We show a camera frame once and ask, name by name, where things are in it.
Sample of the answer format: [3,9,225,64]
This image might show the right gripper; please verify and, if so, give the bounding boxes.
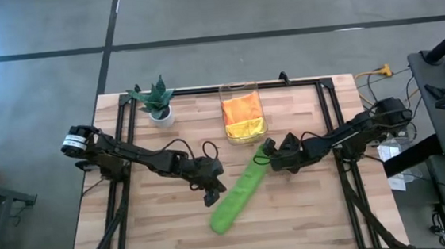
[259,129,317,177]

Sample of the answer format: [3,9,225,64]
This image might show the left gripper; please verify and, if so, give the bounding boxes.
[183,155,229,210]

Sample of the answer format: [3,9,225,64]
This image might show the green microfiber towel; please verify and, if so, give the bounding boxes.
[203,144,276,237]

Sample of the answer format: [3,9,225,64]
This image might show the yellow microfiber towel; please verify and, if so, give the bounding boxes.
[224,116,269,144]

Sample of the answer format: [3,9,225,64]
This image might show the orange microfiber towel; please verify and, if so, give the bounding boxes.
[221,90,266,128]

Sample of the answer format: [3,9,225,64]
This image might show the clear plastic bin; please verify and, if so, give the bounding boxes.
[218,79,271,147]

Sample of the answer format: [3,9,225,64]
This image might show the white round plant pot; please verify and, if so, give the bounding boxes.
[148,103,177,130]

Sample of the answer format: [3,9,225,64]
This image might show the green snake plant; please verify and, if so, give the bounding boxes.
[125,73,178,123]

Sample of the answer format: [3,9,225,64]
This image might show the white paper sheets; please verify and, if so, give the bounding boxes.
[377,140,409,195]

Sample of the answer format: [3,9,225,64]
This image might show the black aluminium table frame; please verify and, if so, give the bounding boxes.
[55,61,415,249]

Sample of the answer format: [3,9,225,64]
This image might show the yellow extension cord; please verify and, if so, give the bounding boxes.
[352,60,423,128]

